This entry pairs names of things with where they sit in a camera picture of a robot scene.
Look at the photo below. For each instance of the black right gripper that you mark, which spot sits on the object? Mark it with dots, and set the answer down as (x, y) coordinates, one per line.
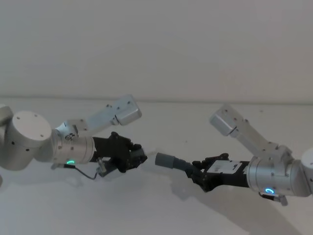
(227, 175)

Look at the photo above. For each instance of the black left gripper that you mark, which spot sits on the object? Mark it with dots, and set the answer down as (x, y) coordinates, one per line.
(112, 149)

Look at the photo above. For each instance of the white and grey plug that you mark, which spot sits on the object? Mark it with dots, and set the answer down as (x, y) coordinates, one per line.
(166, 160)

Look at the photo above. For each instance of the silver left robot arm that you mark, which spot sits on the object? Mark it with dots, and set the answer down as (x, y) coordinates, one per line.
(27, 137)

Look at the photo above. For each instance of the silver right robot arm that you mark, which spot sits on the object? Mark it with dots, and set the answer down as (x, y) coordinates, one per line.
(274, 173)

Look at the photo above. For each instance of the white table cloth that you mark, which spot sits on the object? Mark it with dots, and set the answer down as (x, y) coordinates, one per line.
(156, 208)

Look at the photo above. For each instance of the white curtain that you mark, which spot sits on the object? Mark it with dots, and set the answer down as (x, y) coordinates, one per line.
(156, 49)

